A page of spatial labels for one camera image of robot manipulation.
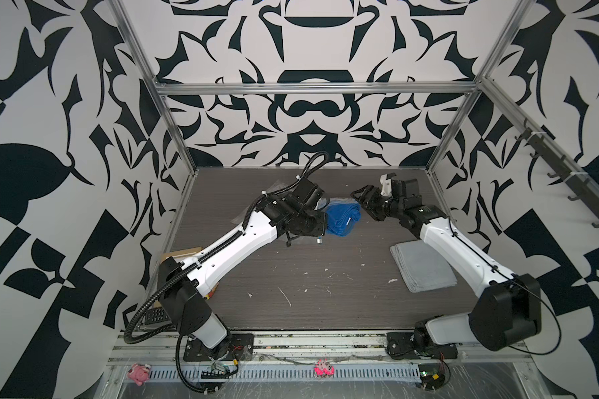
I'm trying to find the pink toy on rail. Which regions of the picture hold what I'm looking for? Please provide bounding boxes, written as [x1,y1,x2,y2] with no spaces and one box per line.
[314,359,334,378]

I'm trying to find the white slotted cable duct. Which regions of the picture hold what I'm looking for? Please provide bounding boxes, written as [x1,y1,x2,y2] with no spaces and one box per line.
[146,362,423,384]

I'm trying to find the pink plush toy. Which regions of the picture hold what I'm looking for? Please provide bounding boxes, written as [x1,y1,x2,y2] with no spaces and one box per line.
[126,363,151,387]

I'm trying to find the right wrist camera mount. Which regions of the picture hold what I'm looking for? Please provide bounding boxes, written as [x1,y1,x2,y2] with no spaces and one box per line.
[379,173,396,197]

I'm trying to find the black remote control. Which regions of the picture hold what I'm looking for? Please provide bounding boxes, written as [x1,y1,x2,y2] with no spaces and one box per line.
[143,307,171,329]

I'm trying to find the green circuit board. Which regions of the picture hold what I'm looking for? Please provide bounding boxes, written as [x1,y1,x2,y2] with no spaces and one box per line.
[418,367,448,392]

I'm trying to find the blue towel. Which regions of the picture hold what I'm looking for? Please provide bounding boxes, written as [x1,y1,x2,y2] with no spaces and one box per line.
[324,199,361,237]

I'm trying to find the grey wall hook rack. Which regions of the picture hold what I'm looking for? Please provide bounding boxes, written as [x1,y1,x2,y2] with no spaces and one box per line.
[516,119,599,230]

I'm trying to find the clear vacuum bag blue zip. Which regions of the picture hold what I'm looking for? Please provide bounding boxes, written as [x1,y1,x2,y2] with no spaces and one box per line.
[231,179,330,225]

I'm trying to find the black corrugated cable conduit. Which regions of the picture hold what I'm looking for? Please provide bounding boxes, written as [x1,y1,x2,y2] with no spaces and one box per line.
[123,151,330,346]

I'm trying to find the wooden picture frame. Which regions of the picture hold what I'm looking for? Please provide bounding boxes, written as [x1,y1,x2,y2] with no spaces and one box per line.
[161,247,203,263]

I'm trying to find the grey towel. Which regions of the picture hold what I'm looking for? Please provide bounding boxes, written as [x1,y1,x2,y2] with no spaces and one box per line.
[389,241,458,294]

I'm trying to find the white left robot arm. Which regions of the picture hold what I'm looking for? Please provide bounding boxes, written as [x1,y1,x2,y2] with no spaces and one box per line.
[157,178,328,360]

